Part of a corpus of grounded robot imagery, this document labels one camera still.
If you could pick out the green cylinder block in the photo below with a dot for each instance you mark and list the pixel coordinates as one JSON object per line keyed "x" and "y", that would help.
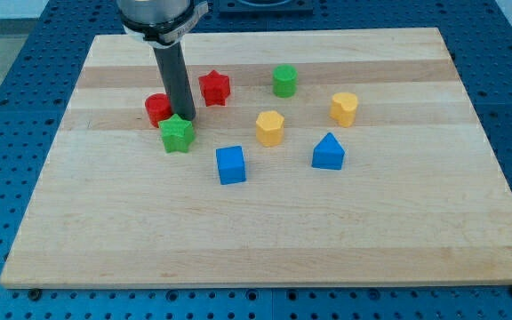
{"x": 284, "y": 80}

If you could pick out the wooden board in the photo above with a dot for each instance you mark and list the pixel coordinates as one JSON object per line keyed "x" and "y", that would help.
{"x": 420, "y": 198}

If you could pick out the red cylinder block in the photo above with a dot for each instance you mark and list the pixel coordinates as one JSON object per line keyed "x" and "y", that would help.
{"x": 158, "y": 107}

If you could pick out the green star block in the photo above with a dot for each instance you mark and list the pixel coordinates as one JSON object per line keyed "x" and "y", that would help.
{"x": 176, "y": 133}

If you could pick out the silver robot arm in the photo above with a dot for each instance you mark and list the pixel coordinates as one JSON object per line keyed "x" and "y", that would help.
{"x": 162, "y": 24}

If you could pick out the blue triangle block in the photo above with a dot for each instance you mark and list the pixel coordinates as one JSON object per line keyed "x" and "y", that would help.
{"x": 328, "y": 153}

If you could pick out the yellow heart block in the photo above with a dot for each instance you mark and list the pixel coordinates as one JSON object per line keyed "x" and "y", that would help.
{"x": 343, "y": 108}

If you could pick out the yellow hexagon block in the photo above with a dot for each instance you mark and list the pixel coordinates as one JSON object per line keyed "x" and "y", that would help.
{"x": 270, "y": 128}

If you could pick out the dark blue base plate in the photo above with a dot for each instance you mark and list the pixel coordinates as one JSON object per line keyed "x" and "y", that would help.
{"x": 263, "y": 6}

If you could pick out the blue cube block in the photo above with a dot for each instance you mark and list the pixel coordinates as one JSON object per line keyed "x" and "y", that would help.
{"x": 230, "y": 165}

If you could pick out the red star block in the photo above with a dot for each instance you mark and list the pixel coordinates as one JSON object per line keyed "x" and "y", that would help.
{"x": 215, "y": 88}

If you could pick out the dark grey cylindrical pointer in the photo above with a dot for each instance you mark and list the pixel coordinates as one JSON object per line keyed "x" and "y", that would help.
{"x": 173, "y": 71}

